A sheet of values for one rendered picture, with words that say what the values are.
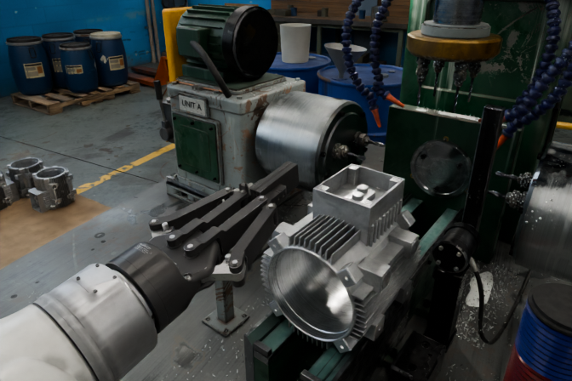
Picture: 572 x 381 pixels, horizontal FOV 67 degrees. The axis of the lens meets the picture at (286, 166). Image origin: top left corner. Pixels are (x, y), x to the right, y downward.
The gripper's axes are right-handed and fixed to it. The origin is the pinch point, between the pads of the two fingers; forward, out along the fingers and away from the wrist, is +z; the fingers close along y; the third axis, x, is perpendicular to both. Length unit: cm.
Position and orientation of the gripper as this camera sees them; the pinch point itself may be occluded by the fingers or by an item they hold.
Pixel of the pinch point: (276, 186)
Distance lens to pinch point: 50.7
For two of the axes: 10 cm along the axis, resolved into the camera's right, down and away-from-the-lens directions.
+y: -7.9, -2.5, 5.5
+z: 6.0, -4.5, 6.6
